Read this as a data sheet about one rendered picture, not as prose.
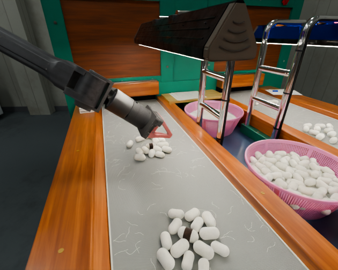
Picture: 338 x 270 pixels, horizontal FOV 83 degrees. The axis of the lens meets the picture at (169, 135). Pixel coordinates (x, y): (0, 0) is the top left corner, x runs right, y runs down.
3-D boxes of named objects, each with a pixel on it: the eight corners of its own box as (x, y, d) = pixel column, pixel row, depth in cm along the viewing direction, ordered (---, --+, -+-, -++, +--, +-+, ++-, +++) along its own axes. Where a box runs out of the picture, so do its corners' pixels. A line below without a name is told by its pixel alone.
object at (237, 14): (207, 62, 26) (213, -4, 22) (133, 43, 78) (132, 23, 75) (256, 60, 28) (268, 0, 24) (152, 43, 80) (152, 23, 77)
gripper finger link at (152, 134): (172, 121, 60) (149, 105, 55) (181, 130, 54) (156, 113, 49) (159, 137, 61) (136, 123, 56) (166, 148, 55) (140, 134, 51)
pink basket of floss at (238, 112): (233, 147, 76) (236, 125, 72) (174, 132, 87) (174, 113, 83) (244, 123, 97) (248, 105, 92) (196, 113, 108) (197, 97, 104)
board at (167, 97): (169, 104, 95) (169, 102, 95) (161, 96, 108) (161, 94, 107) (226, 97, 104) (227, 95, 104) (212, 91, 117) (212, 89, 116)
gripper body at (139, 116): (152, 107, 56) (131, 93, 52) (162, 120, 48) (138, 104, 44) (139, 125, 57) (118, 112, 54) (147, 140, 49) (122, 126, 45)
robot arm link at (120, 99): (102, 108, 43) (115, 87, 43) (98, 103, 49) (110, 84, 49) (127, 122, 47) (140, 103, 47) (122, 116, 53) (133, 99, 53)
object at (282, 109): (272, 153, 72) (315, 14, 51) (239, 130, 89) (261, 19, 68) (309, 145, 77) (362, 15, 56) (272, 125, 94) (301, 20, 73)
